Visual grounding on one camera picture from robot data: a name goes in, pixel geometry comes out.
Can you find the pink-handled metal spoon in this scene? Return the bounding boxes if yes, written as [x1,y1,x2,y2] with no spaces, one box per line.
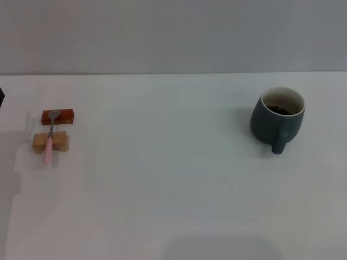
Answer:
[43,110,61,164]

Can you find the grey ceramic cup with handle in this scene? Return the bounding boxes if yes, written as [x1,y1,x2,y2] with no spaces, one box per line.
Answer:
[250,86,306,155]

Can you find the red-brown wooden block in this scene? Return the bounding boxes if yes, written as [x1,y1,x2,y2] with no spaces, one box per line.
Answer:
[41,108,75,126]

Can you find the light tan wooden block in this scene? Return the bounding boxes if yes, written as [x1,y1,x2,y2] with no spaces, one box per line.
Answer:
[31,131,70,155]

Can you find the dark coffee liquid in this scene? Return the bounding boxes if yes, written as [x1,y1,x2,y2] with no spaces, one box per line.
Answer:
[266,104,299,116]

